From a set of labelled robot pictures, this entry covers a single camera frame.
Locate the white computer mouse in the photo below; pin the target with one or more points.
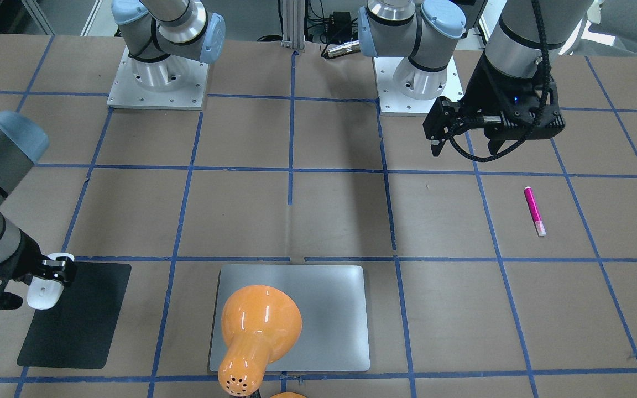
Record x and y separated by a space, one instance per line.
44 294

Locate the silver cylindrical connector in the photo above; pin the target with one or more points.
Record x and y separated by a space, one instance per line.
351 47

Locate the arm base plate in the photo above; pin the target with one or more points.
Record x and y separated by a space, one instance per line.
405 91
172 84

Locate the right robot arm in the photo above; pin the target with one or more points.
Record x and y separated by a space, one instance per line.
170 45

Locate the orange desk lamp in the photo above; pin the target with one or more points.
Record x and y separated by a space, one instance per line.
259 324

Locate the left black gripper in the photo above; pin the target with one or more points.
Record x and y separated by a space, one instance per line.
480 83

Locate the black mousepad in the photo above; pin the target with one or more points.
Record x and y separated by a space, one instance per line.
78 331

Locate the pink marker pen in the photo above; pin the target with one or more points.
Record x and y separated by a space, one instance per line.
536 217

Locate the silver laptop notebook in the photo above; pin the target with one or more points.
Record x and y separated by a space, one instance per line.
332 302

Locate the aluminium frame post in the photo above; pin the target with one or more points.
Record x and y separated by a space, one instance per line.
293 22

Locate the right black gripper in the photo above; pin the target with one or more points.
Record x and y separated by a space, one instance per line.
26 260

